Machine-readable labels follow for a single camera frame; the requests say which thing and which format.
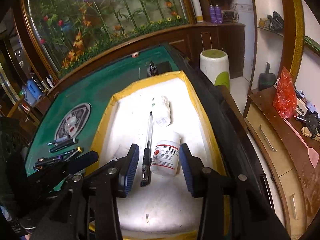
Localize clear gel pen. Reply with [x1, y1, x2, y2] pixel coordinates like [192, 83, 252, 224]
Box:
[140, 112, 153, 187]

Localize white pill bottle red label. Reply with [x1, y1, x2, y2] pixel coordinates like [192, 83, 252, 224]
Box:
[150, 132, 181, 177]

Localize black fineliner pen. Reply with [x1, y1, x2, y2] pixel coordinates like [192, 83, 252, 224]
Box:
[47, 136, 70, 146]

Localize black marker purple ends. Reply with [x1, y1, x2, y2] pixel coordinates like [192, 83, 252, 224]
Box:
[33, 155, 63, 171]

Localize black marker yellow end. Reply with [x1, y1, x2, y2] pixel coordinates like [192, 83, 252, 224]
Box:
[61, 147, 83, 162]

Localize yellow foam storage box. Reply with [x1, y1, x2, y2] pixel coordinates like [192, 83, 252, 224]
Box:
[87, 71, 226, 239]

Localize round table centre panel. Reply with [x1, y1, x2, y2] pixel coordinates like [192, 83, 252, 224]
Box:
[54, 103, 91, 140]

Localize wooden side cabinet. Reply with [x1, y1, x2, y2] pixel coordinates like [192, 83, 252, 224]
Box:
[244, 87, 319, 239]

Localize blue thermos jug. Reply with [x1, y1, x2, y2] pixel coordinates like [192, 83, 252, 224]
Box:
[27, 79, 43, 100]

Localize red white small chip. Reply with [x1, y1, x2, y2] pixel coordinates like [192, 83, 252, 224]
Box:
[131, 51, 139, 58]

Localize red plastic bag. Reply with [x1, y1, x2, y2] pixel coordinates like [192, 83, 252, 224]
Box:
[273, 68, 297, 119]

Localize pink fly swatter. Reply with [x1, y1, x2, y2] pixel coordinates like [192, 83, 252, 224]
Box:
[283, 118, 319, 168]

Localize purple bottles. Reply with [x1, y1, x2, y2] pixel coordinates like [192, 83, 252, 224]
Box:
[209, 4, 223, 24]

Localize flower glass partition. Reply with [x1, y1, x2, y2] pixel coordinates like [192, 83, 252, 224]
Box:
[20, 0, 195, 80]

